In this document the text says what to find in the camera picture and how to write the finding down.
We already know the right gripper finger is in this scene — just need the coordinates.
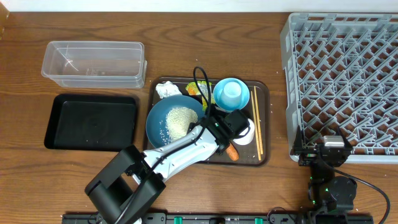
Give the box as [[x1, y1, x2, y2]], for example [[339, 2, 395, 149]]
[[337, 128, 353, 149], [293, 126, 303, 149]]

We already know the orange carrot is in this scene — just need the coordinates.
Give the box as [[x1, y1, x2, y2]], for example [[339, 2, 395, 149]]
[[225, 143, 239, 161]]

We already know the pale pink cup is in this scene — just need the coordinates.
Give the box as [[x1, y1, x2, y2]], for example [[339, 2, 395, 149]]
[[233, 119, 255, 146]]

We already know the light blue cup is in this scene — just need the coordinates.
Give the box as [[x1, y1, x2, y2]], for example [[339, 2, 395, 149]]
[[221, 82, 242, 108]]

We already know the pile of white rice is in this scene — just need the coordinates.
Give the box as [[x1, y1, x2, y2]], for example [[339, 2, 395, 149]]
[[160, 107, 198, 144]]

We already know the dark blue plate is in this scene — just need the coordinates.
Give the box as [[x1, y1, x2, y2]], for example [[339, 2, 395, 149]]
[[146, 95, 205, 148]]

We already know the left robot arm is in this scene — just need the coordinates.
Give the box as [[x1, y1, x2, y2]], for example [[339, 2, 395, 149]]
[[85, 110, 249, 223]]

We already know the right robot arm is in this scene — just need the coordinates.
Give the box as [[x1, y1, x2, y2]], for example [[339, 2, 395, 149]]
[[291, 128, 357, 223]]

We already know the grey dishwasher rack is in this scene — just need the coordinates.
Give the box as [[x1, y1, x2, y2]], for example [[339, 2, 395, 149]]
[[280, 12, 397, 164]]

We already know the dark brown serving tray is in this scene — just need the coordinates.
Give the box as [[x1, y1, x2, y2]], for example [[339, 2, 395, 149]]
[[143, 77, 271, 167]]

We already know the light blue bowl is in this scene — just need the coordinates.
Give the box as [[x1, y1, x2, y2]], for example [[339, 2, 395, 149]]
[[213, 78, 250, 112]]

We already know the green snack wrapper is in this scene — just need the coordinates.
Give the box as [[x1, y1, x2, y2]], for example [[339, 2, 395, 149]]
[[185, 81, 208, 111]]

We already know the right wooden chopstick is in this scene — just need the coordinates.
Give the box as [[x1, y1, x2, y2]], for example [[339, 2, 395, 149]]
[[254, 86, 264, 155]]

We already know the crumpled white tissue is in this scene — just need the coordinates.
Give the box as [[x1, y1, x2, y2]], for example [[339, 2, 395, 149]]
[[155, 81, 182, 99]]

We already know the black plastic tray bin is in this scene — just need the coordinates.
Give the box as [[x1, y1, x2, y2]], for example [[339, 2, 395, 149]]
[[44, 94, 137, 152]]

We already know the clear plastic bin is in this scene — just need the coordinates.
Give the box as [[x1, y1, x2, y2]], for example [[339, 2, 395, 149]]
[[41, 41, 147, 89]]

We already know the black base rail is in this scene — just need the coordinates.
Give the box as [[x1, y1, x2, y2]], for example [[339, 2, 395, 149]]
[[61, 212, 374, 224]]

